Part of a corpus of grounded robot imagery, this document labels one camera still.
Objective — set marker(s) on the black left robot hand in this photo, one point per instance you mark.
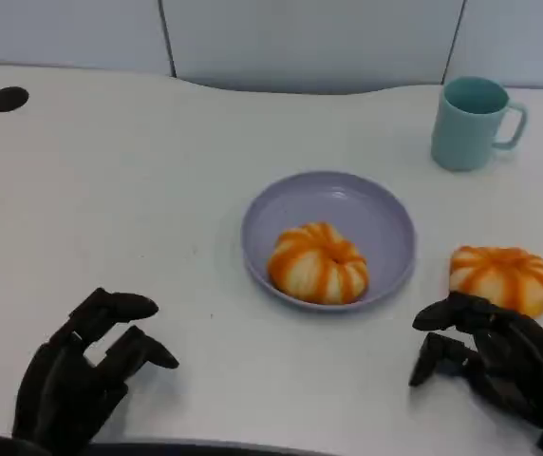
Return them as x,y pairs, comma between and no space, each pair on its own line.
58,380

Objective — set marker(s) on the orange white toy bread roll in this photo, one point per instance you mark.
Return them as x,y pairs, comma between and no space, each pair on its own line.
499,273
319,266

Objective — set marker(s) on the lilac plate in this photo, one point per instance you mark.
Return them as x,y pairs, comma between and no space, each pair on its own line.
328,204

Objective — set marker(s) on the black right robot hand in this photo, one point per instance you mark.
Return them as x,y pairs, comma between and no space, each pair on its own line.
513,354

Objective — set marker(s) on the pale green mug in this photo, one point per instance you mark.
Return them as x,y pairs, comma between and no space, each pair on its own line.
461,138

